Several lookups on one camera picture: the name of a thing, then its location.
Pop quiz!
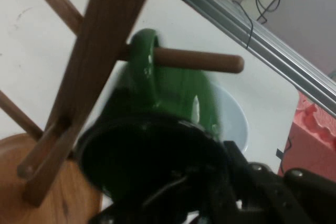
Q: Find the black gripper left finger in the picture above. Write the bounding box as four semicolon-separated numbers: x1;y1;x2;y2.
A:
88;170;241;224

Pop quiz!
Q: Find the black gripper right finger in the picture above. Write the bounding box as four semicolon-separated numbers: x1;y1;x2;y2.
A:
223;140;336;224

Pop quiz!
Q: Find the green enamel mug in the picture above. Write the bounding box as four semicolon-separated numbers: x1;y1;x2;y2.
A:
76;28;232;210

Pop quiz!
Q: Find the white and blue bowl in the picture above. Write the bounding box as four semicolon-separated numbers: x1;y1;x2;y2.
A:
209;83;250;157

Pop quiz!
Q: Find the wooden mug tree stand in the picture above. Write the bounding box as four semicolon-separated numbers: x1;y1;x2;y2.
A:
0;0;245;224

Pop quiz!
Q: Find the aluminium side frame rail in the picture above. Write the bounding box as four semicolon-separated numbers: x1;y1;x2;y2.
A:
156;0;336;119

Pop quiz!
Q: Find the thin black cable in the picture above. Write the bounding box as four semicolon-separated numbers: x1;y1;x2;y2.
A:
230;0;255;50

